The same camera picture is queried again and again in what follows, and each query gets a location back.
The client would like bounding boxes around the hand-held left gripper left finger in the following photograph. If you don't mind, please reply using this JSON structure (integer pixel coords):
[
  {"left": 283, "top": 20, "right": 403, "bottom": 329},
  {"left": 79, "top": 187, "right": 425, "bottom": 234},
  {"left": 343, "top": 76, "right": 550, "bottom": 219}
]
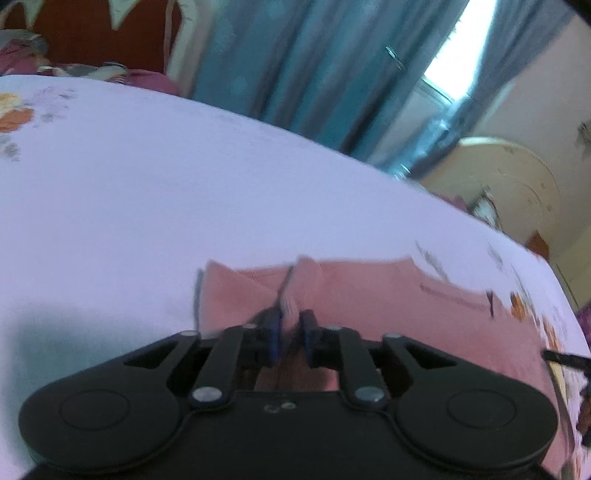
[{"left": 122, "top": 308, "right": 284, "bottom": 409}]

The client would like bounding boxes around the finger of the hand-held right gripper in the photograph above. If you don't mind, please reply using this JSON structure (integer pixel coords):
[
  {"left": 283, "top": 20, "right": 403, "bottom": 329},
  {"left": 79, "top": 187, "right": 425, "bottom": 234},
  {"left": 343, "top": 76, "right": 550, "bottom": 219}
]
[{"left": 541, "top": 349, "right": 591, "bottom": 371}]

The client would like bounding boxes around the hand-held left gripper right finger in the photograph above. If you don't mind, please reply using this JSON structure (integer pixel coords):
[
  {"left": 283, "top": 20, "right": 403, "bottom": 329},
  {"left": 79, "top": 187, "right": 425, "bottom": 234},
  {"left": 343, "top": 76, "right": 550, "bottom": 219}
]
[{"left": 298, "top": 309, "right": 459, "bottom": 411}]

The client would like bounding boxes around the pink long-sleeved sweater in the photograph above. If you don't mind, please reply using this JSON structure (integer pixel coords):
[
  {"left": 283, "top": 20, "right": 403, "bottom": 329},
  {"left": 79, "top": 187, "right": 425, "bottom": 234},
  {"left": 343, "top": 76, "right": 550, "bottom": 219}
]
[{"left": 193, "top": 256, "right": 580, "bottom": 480}]

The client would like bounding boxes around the pile of grey and pink clothes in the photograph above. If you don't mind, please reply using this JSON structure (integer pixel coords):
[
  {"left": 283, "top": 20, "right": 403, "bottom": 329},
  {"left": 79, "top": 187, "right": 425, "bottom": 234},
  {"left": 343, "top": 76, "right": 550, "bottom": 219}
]
[{"left": 0, "top": 28, "right": 52, "bottom": 77}]

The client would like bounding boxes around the orange patterned cushion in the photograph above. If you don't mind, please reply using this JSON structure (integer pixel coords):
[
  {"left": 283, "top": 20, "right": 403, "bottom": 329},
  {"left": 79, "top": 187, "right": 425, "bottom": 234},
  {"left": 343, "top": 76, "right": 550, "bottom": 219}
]
[{"left": 525, "top": 231, "right": 552, "bottom": 259}]

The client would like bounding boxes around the floral white cushion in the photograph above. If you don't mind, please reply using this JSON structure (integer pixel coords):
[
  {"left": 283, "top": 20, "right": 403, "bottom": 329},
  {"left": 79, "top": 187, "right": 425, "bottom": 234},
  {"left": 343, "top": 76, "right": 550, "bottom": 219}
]
[{"left": 467, "top": 187, "right": 504, "bottom": 232}]

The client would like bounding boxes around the cream rounded headboard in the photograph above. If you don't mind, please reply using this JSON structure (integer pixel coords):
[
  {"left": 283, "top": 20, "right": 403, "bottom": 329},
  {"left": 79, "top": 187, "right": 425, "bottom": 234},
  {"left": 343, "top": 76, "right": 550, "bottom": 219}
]
[{"left": 418, "top": 136, "right": 563, "bottom": 261}]

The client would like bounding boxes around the floral white bed sheet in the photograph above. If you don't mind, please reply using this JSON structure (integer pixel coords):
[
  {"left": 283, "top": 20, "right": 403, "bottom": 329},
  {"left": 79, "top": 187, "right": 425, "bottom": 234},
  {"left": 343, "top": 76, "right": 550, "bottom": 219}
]
[{"left": 0, "top": 75, "right": 591, "bottom": 480}]

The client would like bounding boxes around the narrow blue curtain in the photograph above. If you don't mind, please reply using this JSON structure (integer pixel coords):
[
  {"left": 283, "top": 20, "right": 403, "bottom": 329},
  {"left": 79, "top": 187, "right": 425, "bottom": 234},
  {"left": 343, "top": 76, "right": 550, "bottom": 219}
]
[{"left": 369, "top": 0, "right": 575, "bottom": 182}]

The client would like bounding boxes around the wide blue curtain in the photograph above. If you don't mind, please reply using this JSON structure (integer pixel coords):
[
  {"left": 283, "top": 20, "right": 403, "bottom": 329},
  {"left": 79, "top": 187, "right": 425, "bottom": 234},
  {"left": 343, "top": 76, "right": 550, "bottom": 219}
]
[{"left": 191, "top": 0, "right": 469, "bottom": 155}]

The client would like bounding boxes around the window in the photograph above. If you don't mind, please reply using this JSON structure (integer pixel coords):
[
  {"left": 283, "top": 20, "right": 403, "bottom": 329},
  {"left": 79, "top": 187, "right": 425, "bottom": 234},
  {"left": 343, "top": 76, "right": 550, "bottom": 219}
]
[{"left": 418, "top": 0, "right": 502, "bottom": 109}]

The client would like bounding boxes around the red headboard with white trim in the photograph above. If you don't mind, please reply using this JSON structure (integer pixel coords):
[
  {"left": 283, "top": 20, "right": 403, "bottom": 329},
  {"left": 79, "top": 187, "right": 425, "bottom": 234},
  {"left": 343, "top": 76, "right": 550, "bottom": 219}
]
[{"left": 0, "top": 0, "right": 206, "bottom": 95}]

